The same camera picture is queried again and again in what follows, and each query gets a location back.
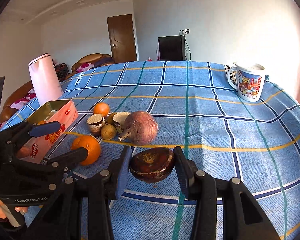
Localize orange mandarin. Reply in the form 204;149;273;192
37;120;47;125
93;102;110;117
70;135;101;166

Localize person's left hand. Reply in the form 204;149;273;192
0;146;32;219

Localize pink rectangular tin box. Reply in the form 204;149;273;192
21;99;78;164

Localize pink floral cushion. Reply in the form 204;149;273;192
76;62;94;73
10;88;36;110

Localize brown leather sofa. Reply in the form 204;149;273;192
0;81;33;123

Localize pink electric kettle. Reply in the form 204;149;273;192
29;53;63;106

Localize brown cup white filling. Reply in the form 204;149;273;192
87;114;106;136

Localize small green-brown kiwi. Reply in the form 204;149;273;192
101;124;117;140

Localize small kiwi behind cups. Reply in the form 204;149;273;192
106;112;117;125

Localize purple round passion fruit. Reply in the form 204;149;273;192
118;111;158;146

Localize brown leather armchair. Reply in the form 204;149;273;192
71;53;114;72

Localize blue plaid tablecloth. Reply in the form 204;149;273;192
42;61;300;239

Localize dark brown interior door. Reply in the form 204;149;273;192
107;14;137;63

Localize white cartoon printed mug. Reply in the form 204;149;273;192
227;63;266;102

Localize black television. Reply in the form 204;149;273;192
158;35;186;61

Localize wall socket with cable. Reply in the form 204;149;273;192
179;29;192;61

